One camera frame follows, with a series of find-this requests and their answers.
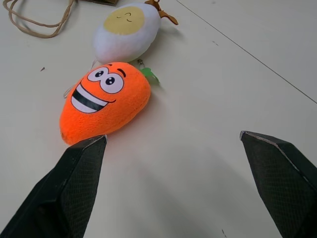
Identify beige cord loop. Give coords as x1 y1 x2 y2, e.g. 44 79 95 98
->
2 0 118 39

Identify orange carrot plush toy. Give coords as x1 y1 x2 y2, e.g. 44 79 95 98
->
58 61 160 146

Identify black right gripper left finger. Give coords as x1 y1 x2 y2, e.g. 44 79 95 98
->
0 134 108 238

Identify white egg plush toy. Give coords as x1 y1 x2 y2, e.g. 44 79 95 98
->
92 0 179 64

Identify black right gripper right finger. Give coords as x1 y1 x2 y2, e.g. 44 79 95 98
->
239 130 317 238

